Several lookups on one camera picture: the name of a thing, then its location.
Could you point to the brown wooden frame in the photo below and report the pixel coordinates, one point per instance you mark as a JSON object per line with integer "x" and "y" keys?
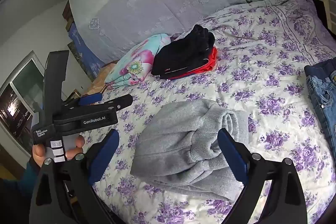
{"x": 67, "y": 12}

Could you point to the blue jeans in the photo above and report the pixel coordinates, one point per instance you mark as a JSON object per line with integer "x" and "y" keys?
{"x": 323, "y": 92}

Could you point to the purple floral pillow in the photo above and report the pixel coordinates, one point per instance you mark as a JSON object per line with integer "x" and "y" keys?
{"x": 302, "y": 19}

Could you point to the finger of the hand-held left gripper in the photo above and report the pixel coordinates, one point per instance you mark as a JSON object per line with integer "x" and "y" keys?
{"x": 90, "y": 99}
{"x": 115, "y": 103}

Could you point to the wooden bedside table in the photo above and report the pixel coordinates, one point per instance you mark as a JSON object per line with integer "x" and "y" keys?
{"x": 98, "y": 81}

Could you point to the blue printed board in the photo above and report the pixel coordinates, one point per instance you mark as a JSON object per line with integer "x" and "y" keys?
{"x": 81, "y": 43}

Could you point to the purple floral bed cover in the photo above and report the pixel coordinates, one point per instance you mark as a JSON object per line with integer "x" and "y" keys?
{"x": 262, "y": 69}

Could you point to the person's left forearm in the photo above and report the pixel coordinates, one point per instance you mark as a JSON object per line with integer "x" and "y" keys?
{"x": 29, "y": 174}

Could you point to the window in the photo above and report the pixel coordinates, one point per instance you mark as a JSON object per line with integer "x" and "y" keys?
{"x": 23, "y": 82}

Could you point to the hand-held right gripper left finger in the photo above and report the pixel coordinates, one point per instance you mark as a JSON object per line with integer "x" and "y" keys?
{"x": 104, "y": 154}

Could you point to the red folded garment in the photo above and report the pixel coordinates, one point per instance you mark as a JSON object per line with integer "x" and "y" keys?
{"x": 211, "y": 61}

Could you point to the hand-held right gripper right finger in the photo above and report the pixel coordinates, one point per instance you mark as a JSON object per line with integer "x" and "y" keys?
{"x": 231, "y": 158}

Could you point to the grey sweater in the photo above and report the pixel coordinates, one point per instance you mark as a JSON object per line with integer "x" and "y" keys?
{"x": 170, "y": 140}

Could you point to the person's left hand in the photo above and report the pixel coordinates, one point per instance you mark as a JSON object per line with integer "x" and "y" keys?
{"x": 77, "y": 144}

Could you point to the black folded garment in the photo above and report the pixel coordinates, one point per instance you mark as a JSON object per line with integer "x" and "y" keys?
{"x": 183, "y": 53}

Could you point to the floral teal pink pillow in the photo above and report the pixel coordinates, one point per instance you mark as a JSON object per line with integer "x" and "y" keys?
{"x": 136, "y": 61}

